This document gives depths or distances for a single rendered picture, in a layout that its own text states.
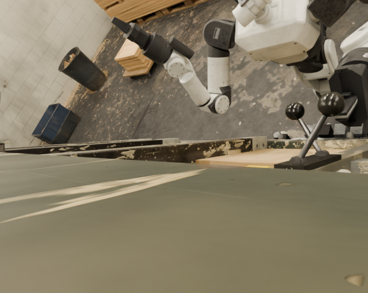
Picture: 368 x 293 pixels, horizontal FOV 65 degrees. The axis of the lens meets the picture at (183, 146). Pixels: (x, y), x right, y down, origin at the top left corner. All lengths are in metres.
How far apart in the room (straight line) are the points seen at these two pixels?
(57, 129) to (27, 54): 1.66
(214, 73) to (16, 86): 5.06
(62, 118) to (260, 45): 4.33
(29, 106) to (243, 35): 5.24
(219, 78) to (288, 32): 0.32
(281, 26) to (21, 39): 5.45
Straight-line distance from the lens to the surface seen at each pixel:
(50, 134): 5.04
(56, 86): 6.22
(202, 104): 1.20
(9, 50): 6.06
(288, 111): 0.63
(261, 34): 1.08
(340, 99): 0.49
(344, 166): 0.68
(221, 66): 1.21
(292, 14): 1.05
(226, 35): 1.18
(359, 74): 0.62
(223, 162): 0.84
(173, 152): 0.84
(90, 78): 5.30
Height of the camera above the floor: 1.92
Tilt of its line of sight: 40 degrees down
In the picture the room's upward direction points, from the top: 51 degrees counter-clockwise
